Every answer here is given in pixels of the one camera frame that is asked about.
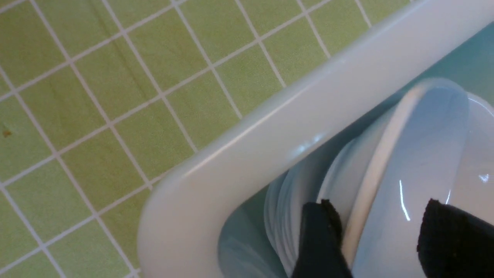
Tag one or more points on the green checked tablecloth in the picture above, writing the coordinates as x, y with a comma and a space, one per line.
100, 98

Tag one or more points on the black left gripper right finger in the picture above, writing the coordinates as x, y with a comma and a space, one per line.
455, 244

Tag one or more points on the white sauce dish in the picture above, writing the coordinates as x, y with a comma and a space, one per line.
438, 144

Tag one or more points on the large white plastic tub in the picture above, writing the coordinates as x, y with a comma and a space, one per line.
181, 222

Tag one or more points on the stack of white dishes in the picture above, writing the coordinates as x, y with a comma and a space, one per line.
334, 171

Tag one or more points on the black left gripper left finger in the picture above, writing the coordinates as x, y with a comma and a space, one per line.
320, 240

